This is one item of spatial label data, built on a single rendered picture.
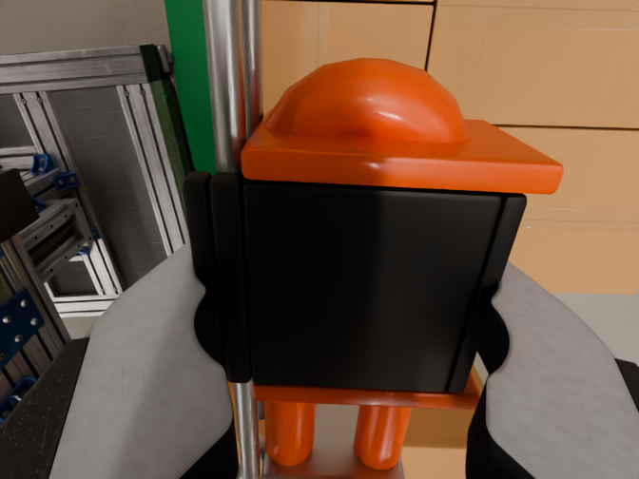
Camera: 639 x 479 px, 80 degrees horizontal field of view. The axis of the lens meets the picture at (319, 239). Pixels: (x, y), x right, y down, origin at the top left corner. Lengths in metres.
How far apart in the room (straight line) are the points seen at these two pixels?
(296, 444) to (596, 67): 0.85
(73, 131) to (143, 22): 0.38
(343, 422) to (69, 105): 1.20
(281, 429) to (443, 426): 0.32
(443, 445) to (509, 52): 0.66
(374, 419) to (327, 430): 0.04
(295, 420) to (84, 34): 1.41
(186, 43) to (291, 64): 0.65
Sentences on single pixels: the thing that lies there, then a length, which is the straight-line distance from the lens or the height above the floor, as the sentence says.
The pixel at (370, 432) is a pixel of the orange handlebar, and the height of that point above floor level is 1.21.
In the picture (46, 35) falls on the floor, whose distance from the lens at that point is 1.55.
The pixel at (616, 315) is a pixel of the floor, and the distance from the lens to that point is 2.14.
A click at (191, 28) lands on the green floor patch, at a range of 1.36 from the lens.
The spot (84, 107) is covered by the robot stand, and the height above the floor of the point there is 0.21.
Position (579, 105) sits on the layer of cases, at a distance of 0.92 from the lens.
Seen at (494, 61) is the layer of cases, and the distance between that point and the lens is 0.83.
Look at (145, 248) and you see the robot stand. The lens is 1.40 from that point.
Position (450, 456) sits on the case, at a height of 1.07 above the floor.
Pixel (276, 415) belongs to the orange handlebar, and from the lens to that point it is 0.17.
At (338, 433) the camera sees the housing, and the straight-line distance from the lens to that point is 0.20.
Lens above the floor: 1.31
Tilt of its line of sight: 61 degrees down
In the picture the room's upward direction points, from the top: 180 degrees counter-clockwise
